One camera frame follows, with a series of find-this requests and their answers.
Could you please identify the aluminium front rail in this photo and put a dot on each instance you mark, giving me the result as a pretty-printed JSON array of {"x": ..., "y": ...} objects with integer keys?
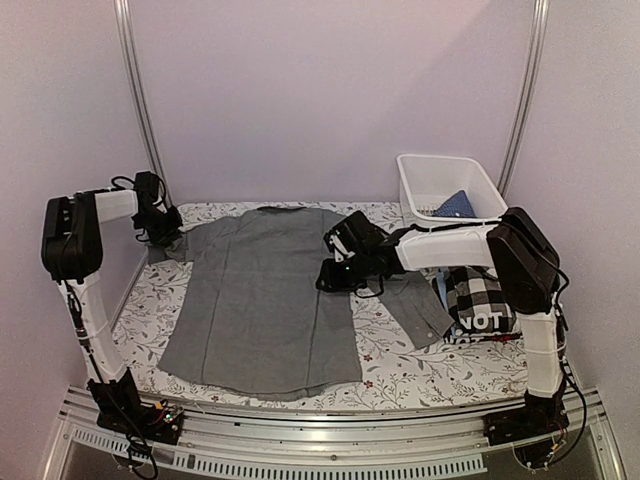
[{"x": 234, "y": 442}]

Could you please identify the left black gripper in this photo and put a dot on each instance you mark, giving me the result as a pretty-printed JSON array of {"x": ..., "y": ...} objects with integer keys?
[{"x": 174, "y": 232}]

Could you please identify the floral patterned table cloth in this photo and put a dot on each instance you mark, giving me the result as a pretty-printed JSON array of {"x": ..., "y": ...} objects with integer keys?
[{"x": 395, "y": 373}]

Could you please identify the blue dotted cloth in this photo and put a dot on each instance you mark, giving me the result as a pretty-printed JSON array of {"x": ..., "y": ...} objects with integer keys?
[{"x": 456, "y": 206}]

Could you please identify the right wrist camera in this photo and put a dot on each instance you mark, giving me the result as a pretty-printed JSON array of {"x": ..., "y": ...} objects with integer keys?
[{"x": 340, "y": 251}]

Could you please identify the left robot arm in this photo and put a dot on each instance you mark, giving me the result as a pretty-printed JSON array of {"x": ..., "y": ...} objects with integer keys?
[{"x": 72, "y": 253}]

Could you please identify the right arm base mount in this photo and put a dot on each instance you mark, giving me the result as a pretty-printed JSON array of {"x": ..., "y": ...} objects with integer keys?
[{"x": 538, "y": 416}]

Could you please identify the grey long sleeve shirt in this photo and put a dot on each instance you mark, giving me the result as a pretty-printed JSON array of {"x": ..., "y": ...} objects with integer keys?
[{"x": 253, "y": 321}]

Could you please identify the left metal corner post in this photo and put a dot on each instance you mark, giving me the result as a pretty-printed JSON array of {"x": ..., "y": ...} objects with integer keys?
[{"x": 134, "y": 76}]

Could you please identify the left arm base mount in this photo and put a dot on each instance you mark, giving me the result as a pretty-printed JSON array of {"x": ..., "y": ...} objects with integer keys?
[{"x": 157, "y": 422}]

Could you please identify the right metal corner post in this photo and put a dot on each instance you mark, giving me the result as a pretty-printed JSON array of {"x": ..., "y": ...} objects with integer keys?
[{"x": 534, "y": 55}]

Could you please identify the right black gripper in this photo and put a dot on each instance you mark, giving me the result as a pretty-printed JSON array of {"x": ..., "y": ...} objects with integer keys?
[{"x": 330, "y": 283}]

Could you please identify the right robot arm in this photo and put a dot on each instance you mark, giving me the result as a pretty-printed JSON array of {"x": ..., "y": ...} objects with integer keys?
[{"x": 526, "y": 264}]

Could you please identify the metal corner post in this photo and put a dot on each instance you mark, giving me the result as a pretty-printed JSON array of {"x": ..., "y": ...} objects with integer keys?
[
  {"x": 534, "y": 55},
  {"x": 134, "y": 76}
]

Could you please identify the white plastic bin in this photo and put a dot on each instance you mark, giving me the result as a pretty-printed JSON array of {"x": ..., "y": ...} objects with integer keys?
[{"x": 426, "y": 182}]

